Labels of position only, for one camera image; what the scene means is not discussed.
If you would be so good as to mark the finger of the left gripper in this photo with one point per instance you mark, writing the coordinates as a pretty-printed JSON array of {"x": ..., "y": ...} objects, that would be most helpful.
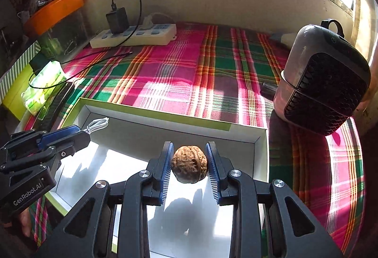
[
  {"x": 33, "y": 140},
  {"x": 63, "y": 148}
]

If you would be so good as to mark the brown walnut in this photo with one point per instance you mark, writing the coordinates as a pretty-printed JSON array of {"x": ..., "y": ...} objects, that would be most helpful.
[{"x": 189, "y": 164}]

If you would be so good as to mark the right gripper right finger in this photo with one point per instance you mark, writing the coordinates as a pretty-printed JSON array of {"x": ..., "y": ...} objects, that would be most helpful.
[{"x": 266, "y": 216}]

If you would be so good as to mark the yellow green box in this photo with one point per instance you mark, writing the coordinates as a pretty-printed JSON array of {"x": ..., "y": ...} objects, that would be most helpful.
[{"x": 12, "y": 100}]

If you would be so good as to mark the white power strip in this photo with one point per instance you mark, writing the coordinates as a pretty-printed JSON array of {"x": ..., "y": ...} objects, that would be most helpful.
[{"x": 158, "y": 35}]

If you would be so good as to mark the person's left hand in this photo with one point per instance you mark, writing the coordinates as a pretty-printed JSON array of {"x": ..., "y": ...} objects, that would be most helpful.
[{"x": 25, "y": 222}]

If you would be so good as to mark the small desktop fan heater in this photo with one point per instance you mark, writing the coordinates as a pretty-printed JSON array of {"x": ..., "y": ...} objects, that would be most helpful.
[{"x": 323, "y": 81}]

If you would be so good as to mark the black charger adapter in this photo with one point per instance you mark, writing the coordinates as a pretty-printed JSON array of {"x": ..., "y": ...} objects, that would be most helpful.
[{"x": 118, "y": 20}]

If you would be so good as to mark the white green open box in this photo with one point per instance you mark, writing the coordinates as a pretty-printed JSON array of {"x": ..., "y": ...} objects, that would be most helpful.
[{"x": 170, "y": 186}]

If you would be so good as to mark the green tissue pack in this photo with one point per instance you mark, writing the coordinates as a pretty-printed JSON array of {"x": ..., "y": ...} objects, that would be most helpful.
[{"x": 41, "y": 87}]

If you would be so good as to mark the orange storage box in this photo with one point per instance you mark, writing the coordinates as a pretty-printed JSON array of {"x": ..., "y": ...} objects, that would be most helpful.
[{"x": 49, "y": 15}]

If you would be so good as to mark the plaid pink green cloth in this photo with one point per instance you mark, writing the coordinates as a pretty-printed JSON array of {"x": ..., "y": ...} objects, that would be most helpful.
[{"x": 216, "y": 72}]

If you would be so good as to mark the black smartphone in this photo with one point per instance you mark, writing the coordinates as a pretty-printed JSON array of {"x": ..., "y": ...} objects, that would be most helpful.
[{"x": 51, "y": 109}]

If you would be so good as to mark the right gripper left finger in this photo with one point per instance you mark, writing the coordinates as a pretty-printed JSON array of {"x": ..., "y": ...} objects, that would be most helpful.
[{"x": 110, "y": 220}]

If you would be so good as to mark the striped gift box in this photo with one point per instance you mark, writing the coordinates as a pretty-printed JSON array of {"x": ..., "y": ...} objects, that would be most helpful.
[{"x": 11, "y": 75}]

